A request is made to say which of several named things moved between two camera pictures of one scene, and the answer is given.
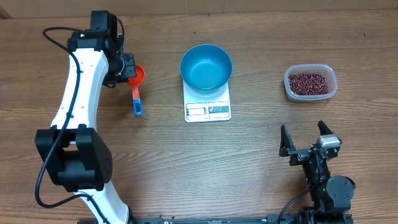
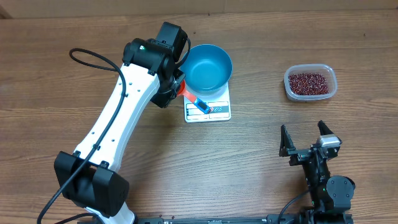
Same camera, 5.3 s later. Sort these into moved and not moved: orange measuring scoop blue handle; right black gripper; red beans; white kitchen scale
Moved: orange measuring scoop blue handle
Not moved: red beans; white kitchen scale; right black gripper
